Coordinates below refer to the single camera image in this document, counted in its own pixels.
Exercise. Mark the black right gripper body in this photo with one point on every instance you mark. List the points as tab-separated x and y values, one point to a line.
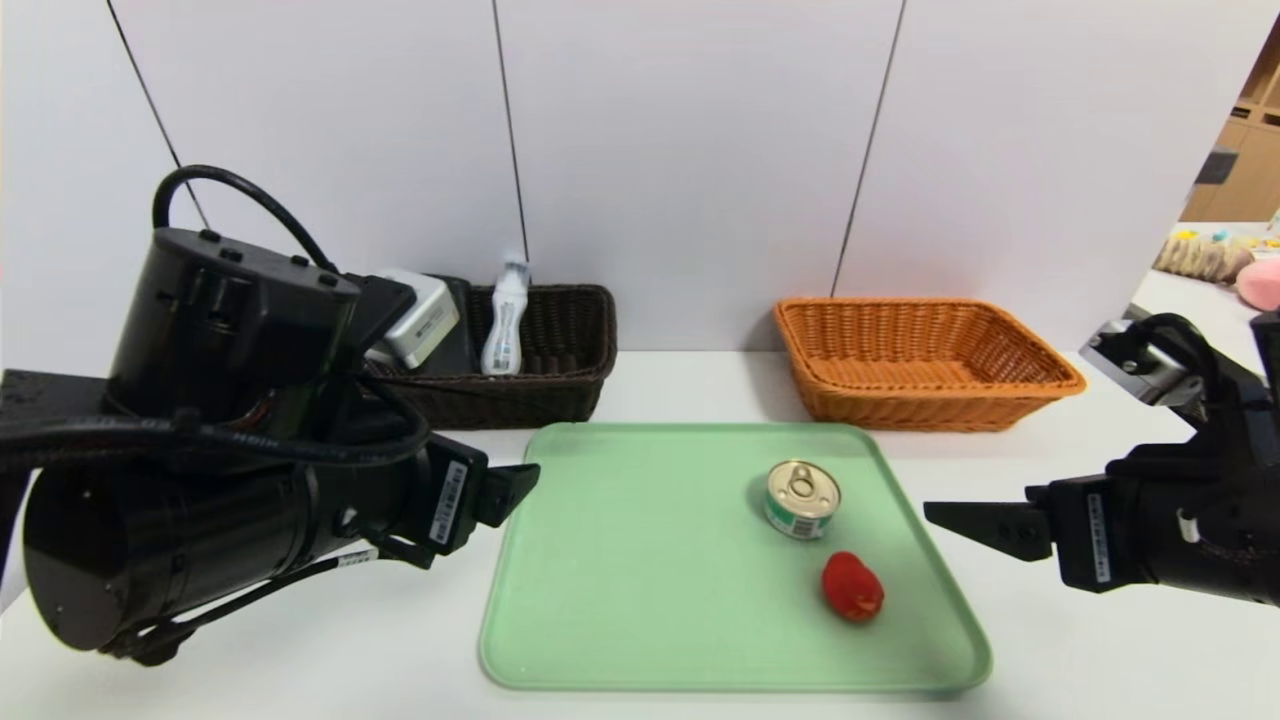
1092	538

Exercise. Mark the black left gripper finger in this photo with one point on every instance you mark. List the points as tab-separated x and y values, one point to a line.
510	490

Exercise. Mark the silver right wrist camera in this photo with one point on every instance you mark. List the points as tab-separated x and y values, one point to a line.
1125	360

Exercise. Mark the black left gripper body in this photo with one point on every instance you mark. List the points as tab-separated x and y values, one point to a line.
455	503

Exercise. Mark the beige striped plush toy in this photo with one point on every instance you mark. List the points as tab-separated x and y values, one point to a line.
1200	260

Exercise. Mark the black soft case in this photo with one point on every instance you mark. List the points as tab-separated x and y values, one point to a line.
465	345

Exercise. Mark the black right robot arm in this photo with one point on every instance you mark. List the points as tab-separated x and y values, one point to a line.
1230	520

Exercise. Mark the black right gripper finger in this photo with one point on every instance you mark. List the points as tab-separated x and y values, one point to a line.
1000	528

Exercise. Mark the white plastic bottle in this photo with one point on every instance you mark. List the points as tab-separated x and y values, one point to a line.
503	330

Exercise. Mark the dark grey box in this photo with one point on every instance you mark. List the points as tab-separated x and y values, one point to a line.
1216	167

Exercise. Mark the dark brown wicker basket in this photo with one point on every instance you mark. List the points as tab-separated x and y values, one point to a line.
560	400

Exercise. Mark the wooden shelf unit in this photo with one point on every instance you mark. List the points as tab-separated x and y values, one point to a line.
1250	130

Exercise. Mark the orange wicker basket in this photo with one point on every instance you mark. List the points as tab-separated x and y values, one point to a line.
920	400

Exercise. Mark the pink plush toy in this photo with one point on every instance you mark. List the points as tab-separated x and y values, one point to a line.
1262	283

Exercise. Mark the small tin can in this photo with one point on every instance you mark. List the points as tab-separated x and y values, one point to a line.
800	495

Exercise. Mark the light green plastic tray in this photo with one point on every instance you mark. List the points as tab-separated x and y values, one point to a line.
650	600

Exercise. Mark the red toy tomato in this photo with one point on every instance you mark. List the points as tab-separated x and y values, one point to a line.
852	588

